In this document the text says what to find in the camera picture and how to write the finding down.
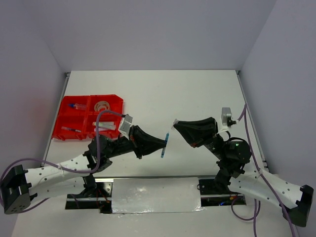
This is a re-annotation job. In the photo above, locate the green highlighter pen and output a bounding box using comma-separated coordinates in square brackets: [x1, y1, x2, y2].
[98, 121, 115, 126]

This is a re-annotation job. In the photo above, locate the small white tape roll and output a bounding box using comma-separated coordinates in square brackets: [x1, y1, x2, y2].
[98, 104, 110, 112]

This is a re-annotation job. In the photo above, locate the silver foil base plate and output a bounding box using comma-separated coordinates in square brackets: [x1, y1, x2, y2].
[112, 177, 203, 214]

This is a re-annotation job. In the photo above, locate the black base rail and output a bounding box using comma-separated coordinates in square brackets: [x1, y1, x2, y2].
[65, 177, 246, 214]

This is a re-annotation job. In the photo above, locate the blue gel pen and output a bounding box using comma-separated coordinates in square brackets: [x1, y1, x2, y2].
[61, 126, 81, 133]
[160, 132, 170, 159]

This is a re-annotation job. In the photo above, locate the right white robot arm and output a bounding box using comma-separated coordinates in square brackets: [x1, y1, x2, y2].
[173, 117, 314, 227]

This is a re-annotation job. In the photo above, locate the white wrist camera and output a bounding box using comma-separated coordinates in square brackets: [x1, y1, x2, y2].
[218, 107, 238, 133]
[118, 114, 133, 139]

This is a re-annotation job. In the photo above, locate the blue cap glue bottle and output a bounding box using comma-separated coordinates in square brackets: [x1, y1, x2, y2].
[68, 103, 86, 110]

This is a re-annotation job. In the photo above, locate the large clear tape roll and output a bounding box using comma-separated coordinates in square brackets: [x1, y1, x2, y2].
[94, 101, 111, 112]

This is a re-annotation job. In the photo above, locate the red compartment storage bin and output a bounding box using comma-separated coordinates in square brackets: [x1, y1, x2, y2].
[52, 94, 123, 141]

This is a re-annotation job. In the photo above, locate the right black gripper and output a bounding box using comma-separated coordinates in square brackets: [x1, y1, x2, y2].
[172, 116, 226, 159]

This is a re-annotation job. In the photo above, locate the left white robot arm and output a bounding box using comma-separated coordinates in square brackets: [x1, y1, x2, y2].
[0, 125, 166, 215]

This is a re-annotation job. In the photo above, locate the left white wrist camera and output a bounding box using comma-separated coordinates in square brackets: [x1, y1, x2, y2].
[118, 114, 133, 139]

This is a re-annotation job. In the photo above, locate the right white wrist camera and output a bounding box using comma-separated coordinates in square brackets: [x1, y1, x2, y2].
[218, 107, 238, 133]

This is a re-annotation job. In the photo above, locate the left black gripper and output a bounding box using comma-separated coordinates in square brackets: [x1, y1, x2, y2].
[106, 125, 165, 159]

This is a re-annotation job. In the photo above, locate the pink highlighter pen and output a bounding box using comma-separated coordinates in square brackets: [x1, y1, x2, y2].
[98, 125, 116, 131]

